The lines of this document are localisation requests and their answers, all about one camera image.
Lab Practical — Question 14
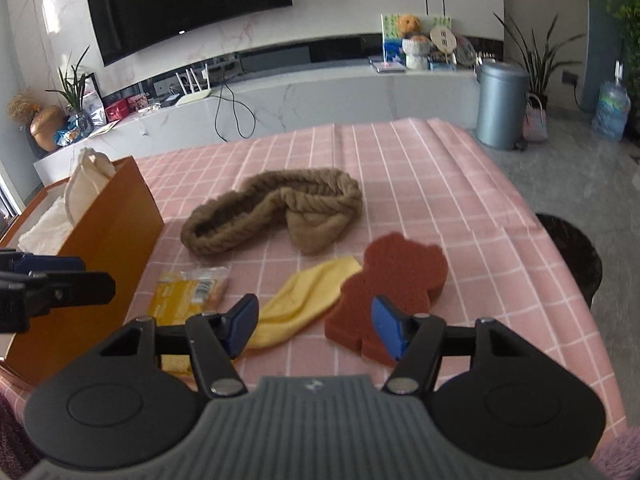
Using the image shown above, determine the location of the black trash bin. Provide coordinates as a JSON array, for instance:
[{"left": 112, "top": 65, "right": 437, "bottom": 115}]
[{"left": 535, "top": 213, "right": 604, "bottom": 311}]

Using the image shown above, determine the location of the brown bear-shaped sponge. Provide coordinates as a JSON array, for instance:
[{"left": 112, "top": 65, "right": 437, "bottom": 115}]
[{"left": 323, "top": 232, "right": 448, "bottom": 367}]

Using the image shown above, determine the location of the cream cloth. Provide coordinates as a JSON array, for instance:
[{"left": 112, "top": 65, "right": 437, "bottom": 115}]
[{"left": 63, "top": 147, "right": 117, "bottom": 226}]

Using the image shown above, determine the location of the brown knitted headband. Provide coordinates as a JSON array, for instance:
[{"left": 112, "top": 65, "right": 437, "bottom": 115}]
[{"left": 179, "top": 166, "right": 364, "bottom": 257}]

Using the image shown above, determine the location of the yellow cloth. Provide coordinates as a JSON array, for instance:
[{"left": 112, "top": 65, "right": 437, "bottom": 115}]
[{"left": 239, "top": 254, "right": 362, "bottom": 350}]

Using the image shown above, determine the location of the black cable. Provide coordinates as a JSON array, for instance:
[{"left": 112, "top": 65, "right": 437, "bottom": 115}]
[{"left": 214, "top": 79, "right": 255, "bottom": 144}]

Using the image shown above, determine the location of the flat notebook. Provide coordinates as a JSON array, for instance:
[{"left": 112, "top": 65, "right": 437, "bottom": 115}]
[{"left": 368, "top": 56, "right": 407, "bottom": 75}]

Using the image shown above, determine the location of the green plant in glass vase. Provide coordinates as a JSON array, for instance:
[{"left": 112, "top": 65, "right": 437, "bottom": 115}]
[{"left": 45, "top": 45, "right": 101, "bottom": 136}]

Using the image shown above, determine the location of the white router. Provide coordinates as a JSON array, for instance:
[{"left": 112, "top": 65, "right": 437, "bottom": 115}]
[{"left": 174, "top": 66, "right": 213, "bottom": 106}]

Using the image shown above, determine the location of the green pothos plant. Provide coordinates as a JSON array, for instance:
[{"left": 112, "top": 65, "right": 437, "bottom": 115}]
[{"left": 602, "top": 0, "right": 640, "bottom": 63}]

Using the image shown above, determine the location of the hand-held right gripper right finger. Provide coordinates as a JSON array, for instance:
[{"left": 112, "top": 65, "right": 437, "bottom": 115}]
[{"left": 370, "top": 294, "right": 529, "bottom": 397}]

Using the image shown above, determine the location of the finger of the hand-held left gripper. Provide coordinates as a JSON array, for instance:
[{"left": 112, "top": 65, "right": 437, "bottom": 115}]
[
  {"left": 22, "top": 270, "right": 117, "bottom": 319},
  {"left": 12, "top": 253, "right": 85, "bottom": 275}
]

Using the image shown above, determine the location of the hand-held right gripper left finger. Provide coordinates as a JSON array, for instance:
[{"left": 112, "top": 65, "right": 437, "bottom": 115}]
[{"left": 99, "top": 293, "right": 249, "bottom": 399}]

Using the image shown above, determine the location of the brown teddy bear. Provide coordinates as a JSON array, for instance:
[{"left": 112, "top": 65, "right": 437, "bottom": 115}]
[{"left": 397, "top": 13, "right": 421, "bottom": 39}]

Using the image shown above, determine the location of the green blue painting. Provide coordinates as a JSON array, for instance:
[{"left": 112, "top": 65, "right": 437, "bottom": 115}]
[{"left": 380, "top": 13, "right": 454, "bottom": 66}]

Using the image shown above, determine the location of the silver pedal trash can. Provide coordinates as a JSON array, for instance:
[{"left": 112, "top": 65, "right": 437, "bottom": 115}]
[{"left": 474, "top": 61, "right": 531, "bottom": 150}]

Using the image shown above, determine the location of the white marble tv cabinet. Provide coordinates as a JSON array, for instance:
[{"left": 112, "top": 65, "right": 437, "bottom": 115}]
[{"left": 32, "top": 57, "right": 482, "bottom": 187}]

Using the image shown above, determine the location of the woven handbag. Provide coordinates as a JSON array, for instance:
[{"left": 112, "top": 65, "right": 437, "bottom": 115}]
[{"left": 522, "top": 93, "right": 550, "bottom": 142}]

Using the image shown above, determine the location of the decorative plate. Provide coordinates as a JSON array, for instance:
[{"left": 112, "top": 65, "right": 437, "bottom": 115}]
[{"left": 452, "top": 34, "right": 477, "bottom": 69}]

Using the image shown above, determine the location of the black picture frame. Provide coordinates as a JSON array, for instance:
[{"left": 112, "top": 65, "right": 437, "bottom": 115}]
[{"left": 82, "top": 72, "right": 106, "bottom": 129}]

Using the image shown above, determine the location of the golden brown vase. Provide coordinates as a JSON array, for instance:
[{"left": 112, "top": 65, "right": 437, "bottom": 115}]
[{"left": 7, "top": 88, "right": 66, "bottom": 154}]

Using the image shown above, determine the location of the pink checked tablecloth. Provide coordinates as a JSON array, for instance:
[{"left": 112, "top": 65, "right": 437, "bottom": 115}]
[{"left": 0, "top": 117, "right": 629, "bottom": 461}]

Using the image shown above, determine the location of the long-leaf potted plant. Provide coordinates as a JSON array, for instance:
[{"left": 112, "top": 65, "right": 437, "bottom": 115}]
[{"left": 493, "top": 12, "right": 586, "bottom": 111}]

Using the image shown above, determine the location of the round paper fan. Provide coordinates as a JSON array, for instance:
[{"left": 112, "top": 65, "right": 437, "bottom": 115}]
[{"left": 429, "top": 25, "right": 459, "bottom": 56}]

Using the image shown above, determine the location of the black wall television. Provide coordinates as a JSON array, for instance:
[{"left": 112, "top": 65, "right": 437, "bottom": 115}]
[{"left": 83, "top": 0, "right": 294, "bottom": 67}]

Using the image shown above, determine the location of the blue water bottle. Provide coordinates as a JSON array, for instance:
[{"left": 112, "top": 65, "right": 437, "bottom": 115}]
[{"left": 591, "top": 59, "right": 632, "bottom": 142}]

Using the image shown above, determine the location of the white tissue paper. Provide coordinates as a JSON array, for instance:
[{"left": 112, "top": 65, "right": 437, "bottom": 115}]
[{"left": 17, "top": 197, "right": 77, "bottom": 256}]

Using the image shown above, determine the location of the yellow plastic packet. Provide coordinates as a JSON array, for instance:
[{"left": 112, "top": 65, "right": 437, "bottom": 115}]
[{"left": 148, "top": 265, "right": 232, "bottom": 376}]

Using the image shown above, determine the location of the orange cardboard box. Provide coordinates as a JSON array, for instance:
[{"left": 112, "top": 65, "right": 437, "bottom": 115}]
[{"left": 0, "top": 155, "right": 165, "bottom": 386}]

